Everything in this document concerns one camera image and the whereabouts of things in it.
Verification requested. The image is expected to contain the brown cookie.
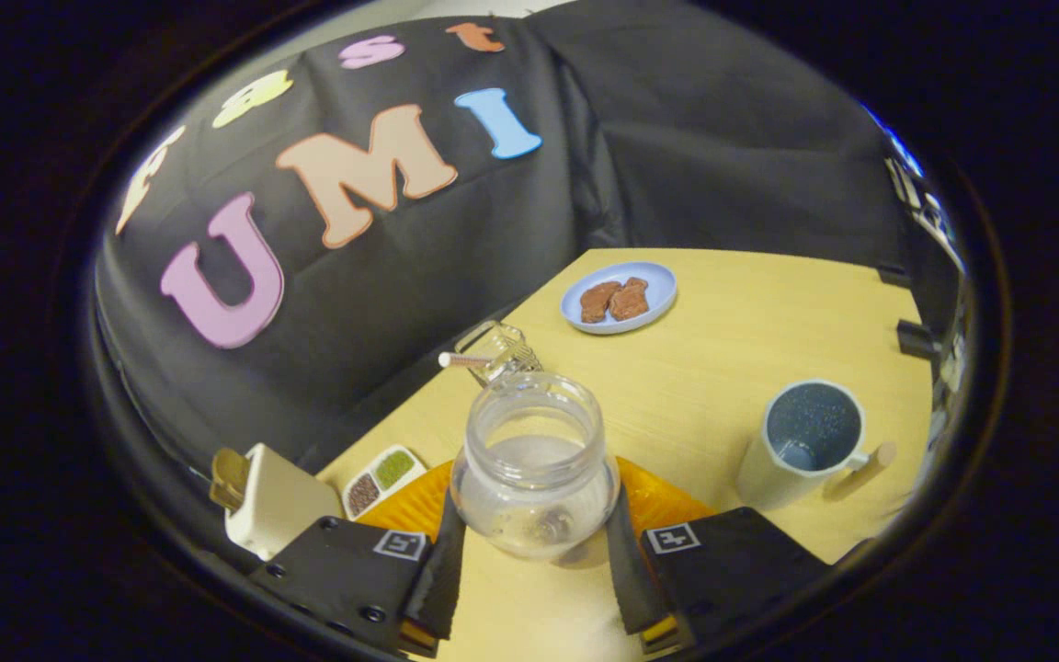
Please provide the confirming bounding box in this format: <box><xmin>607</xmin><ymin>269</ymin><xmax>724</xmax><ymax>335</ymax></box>
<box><xmin>579</xmin><ymin>281</ymin><xmax>622</xmax><ymax>325</ymax></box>
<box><xmin>609</xmin><ymin>277</ymin><xmax>650</xmax><ymax>322</ymax></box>

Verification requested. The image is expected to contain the small ribbed glass container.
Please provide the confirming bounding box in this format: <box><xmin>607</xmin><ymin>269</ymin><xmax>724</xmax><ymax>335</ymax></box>
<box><xmin>454</xmin><ymin>319</ymin><xmax>544</xmax><ymax>387</ymax></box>

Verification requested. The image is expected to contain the clear glass bottle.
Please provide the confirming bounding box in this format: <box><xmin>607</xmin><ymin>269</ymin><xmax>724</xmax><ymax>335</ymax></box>
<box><xmin>450</xmin><ymin>371</ymin><xmax>621</xmax><ymax>562</ymax></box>

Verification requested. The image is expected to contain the white divided bean dish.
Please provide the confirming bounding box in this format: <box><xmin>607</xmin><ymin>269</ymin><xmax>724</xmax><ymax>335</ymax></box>
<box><xmin>342</xmin><ymin>444</ymin><xmax>427</xmax><ymax>521</ymax></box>

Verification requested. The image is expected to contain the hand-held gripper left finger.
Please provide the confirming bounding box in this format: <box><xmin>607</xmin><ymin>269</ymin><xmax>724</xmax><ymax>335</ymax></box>
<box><xmin>249</xmin><ymin>460</ymin><xmax>468</xmax><ymax>656</ymax></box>

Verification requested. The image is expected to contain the toast slice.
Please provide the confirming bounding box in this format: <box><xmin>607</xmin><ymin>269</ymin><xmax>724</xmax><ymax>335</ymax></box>
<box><xmin>209</xmin><ymin>448</ymin><xmax>252</xmax><ymax>513</ymax></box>

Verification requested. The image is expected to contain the light blue plate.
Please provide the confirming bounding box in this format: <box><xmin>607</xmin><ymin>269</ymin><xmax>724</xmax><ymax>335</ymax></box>
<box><xmin>560</xmin><ymin>261</ymin><xmax>678</xmax><ymax>336</ymax></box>

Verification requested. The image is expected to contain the white cup with wooden handle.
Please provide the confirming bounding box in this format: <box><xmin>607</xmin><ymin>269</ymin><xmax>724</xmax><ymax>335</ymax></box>
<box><xmin>735</xmin><ymin>379</ymin><xmax>898</xmax><ymax>512</ymax></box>

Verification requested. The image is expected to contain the wooden table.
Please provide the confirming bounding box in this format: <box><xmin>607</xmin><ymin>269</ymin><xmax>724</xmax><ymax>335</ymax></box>
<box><xmin>316</xmin><ymin>246</ymin><xmax>939</xmax><ymax>662</ymax></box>

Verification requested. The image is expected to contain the white toaster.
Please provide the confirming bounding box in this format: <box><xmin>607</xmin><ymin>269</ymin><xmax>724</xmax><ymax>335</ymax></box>
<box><xmin>224</xmin><ymin>443</ymin><xmax>345</xmax><ymax>562</ymax></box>

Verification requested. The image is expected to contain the black backdrop cloth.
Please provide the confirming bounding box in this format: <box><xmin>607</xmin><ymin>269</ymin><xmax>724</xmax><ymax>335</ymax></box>
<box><xmin>93</xmin><ymin>0</ymin><xmax>962</xmax><ymax>553</ymax></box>

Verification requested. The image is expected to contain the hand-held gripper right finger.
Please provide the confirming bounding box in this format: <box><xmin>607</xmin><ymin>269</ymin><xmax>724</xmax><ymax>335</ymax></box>
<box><xmin>603</xmin><ymin>457</ymin><xmax>832</xmax><ymax>656</ymax></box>

